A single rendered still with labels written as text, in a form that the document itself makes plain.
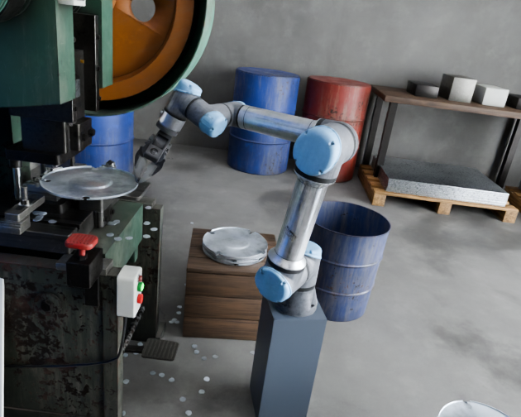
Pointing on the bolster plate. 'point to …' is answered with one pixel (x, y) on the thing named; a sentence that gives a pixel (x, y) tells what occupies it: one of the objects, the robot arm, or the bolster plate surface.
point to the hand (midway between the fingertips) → (138, 179)
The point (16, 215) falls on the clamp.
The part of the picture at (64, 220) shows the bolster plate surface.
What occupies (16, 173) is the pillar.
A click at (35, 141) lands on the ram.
